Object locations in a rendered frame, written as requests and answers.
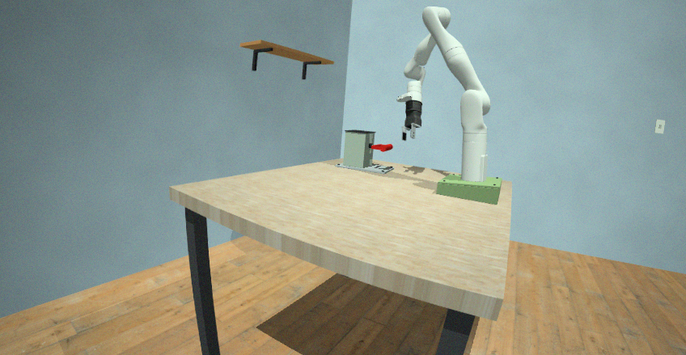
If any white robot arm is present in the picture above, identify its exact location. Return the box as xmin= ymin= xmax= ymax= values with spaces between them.
xmin=404 ymin=6 xmax=491 ymax=182

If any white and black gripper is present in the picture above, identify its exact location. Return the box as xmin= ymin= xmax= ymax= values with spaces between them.
xmin=397 ymin=91 xmax=422 ymax=141

